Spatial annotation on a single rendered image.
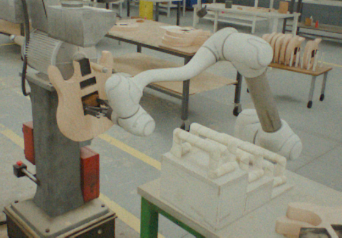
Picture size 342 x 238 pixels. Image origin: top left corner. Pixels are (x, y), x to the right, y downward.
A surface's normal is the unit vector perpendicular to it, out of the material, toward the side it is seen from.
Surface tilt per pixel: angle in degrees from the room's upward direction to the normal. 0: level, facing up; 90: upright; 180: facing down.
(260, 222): 0
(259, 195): 90
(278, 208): 0
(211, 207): 90
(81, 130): 89
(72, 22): 90
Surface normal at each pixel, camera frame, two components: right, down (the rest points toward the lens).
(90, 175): 0.68, 0.26
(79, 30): -0.74, 0.20
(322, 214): 0.03, -0.94
